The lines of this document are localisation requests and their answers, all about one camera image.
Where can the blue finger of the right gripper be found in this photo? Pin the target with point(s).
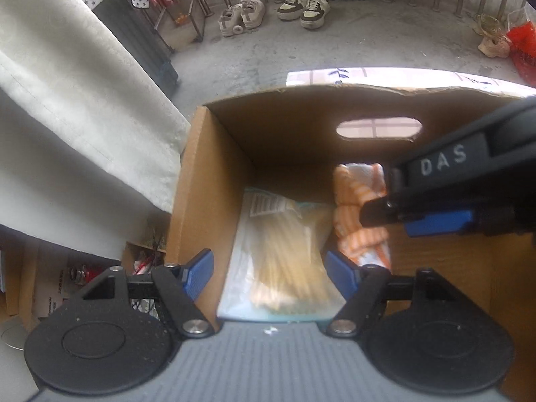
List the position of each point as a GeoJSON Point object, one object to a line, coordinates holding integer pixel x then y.
{"type": "Point", "coordinates": [440, 223]}

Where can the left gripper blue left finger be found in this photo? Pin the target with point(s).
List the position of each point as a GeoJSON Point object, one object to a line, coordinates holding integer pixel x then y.
{"type": "Point", "coordinates": [197, 272]}

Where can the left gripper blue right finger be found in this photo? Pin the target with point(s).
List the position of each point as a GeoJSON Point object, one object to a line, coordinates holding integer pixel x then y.
{"type": "Point", "coordinates": [344, 274]}

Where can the cotton swab bag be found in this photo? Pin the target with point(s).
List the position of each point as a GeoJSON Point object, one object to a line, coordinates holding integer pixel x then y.
{"type": "Point", "coordinates": [276, 271]}

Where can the checked floral tablecloth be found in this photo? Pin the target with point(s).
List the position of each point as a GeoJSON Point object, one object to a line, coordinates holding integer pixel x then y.
{"type": "Point", "coordinates": [405, 79]}

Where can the tan slippers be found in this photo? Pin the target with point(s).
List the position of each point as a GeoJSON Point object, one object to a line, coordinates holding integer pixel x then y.
{"type": "Point", "coordinates": [494, 43]}

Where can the red plastic bag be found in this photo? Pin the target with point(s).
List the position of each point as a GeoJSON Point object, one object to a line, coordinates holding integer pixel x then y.
{"type": "Point", "coordinates": [523, 51]}

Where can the brown cardboard box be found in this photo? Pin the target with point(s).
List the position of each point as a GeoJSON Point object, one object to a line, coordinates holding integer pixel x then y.
{"type": "Point", "coordinates": [289, 142]}

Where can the white curtain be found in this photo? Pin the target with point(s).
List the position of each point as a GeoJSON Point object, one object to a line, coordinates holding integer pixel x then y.
{"type": "Point", "coordinates": [90, 146]}

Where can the beige sneaker pair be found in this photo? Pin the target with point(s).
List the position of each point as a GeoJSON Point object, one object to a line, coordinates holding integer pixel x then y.
{"type": "Point", "coordinates": [246, 15]}

